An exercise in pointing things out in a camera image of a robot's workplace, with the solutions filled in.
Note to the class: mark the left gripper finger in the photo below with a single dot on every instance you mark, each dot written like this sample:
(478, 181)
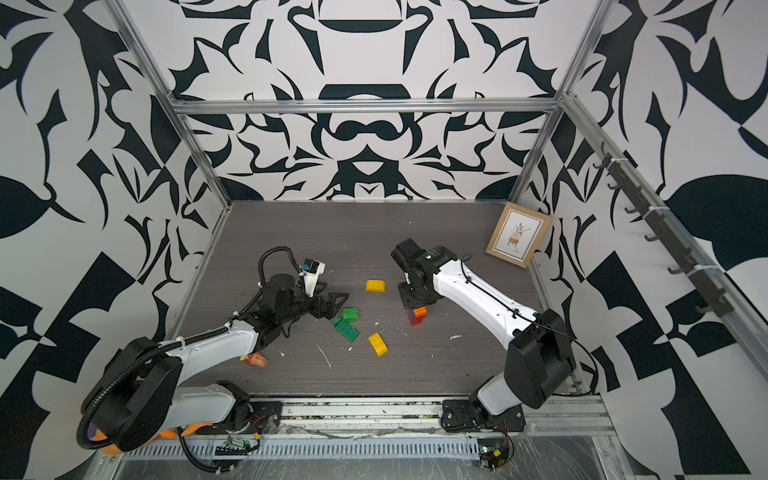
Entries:
(338, 298)
(330, 311)

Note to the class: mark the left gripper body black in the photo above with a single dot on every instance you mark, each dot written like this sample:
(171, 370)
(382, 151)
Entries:
(303, 306)

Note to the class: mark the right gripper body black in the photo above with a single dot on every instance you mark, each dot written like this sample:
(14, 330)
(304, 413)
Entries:
(410, 298)

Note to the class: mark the light green square lego brick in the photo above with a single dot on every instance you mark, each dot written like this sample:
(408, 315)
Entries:
(350, 314)

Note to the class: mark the red long lego brick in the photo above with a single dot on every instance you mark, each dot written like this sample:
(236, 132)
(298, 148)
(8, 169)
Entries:
(415, 319)

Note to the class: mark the yellow curved lego brick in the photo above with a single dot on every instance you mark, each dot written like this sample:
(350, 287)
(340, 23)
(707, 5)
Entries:
(375, 286)
(378, 344)

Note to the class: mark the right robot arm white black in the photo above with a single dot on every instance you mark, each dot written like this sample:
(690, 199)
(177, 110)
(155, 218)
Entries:
(539, 354)

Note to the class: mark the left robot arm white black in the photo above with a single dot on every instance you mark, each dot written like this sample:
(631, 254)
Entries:
(142, 392)

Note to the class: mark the dark green wide lego brick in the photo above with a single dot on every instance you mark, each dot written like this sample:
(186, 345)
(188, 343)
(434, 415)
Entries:
(346, 330)

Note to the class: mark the small colourful toy figure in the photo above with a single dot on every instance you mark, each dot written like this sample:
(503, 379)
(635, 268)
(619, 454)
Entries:
(255, 359)

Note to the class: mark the wooden framed picture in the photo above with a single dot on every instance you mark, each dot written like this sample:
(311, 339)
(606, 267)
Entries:
(517, 234)

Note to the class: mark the small circuit board left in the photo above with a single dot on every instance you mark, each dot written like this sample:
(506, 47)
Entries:
(238, 447)

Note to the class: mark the small circuit board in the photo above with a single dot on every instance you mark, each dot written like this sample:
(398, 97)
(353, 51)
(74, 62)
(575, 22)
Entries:
(238, 447)
(493, 457)

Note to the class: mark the small circuit board right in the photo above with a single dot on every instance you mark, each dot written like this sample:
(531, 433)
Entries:
(493, 457)

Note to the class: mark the white slotted cable duct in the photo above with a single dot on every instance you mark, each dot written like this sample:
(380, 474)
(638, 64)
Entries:
(291, 448)

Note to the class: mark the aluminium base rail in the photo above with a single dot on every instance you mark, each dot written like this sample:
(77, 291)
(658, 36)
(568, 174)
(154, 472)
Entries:
(346, 417)

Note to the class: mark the wall hook rail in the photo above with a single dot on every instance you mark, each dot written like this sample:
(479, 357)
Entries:
(668, 230)

